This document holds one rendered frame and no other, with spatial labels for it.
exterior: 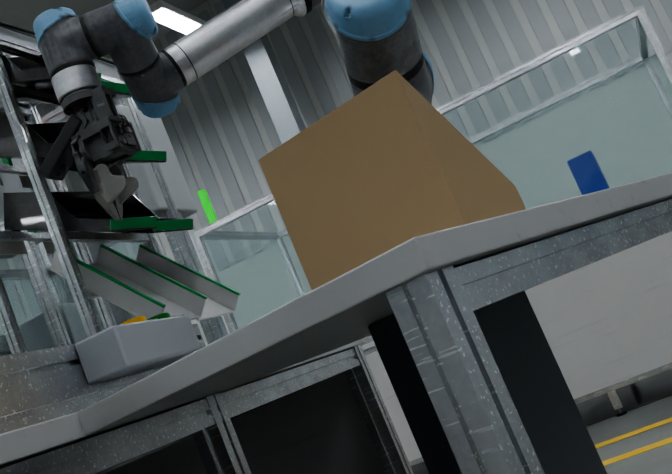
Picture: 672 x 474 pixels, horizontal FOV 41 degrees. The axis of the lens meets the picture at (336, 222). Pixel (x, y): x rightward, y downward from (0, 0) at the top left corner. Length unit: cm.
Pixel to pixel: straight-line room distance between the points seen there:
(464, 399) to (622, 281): 442
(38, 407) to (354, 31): 64
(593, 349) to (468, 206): 407
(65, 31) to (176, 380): 77
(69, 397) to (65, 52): 59
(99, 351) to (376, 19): 59
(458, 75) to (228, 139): 288
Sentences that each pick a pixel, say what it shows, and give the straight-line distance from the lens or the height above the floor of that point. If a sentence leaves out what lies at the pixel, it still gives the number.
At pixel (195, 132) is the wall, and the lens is 1117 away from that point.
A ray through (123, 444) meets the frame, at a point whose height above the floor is 81.
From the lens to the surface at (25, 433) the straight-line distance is 103.
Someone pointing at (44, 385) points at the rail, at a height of 91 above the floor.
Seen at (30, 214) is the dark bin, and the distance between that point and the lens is 186.
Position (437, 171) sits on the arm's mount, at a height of 97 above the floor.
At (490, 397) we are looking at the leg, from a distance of 76.
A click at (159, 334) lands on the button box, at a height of 94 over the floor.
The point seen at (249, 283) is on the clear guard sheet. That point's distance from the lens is 574.
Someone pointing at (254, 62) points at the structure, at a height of 416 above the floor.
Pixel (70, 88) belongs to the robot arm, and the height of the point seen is 137.
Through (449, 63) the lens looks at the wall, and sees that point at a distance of 1014.
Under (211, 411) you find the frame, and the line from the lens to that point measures 138.
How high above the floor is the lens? 78
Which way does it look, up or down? 9 degrees up
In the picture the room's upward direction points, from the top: 23 degrees counter-clockwise
